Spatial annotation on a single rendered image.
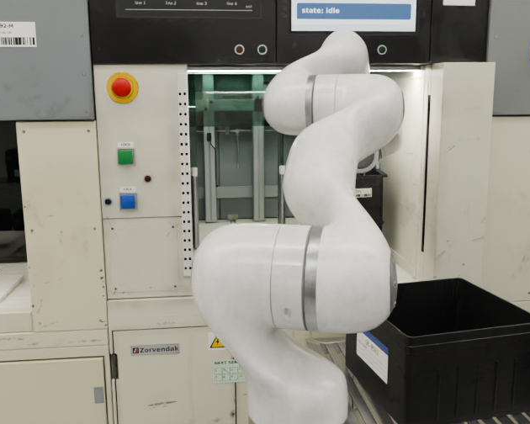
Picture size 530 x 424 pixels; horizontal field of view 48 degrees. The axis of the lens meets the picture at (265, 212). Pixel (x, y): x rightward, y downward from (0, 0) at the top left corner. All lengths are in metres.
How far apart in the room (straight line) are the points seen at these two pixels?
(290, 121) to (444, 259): 0.63
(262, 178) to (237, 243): 1.56
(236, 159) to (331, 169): 1.50
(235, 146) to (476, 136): 1.07
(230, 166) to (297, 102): 1.32
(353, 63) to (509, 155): 0.59
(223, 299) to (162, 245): 0.75
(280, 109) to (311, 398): 0.47
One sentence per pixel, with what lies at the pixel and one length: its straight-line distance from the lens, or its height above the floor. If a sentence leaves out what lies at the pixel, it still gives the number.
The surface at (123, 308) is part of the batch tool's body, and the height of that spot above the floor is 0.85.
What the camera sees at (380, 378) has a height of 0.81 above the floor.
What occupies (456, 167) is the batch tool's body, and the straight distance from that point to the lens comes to 1.42.
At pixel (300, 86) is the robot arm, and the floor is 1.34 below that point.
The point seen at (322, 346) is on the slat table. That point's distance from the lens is 1.44.
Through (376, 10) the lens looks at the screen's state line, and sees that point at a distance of 1.41.
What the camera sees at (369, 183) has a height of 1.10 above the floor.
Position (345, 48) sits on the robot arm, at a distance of 1.06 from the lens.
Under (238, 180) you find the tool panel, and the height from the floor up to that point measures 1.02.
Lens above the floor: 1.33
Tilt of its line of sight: 11 degrees down
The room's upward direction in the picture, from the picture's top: straight up
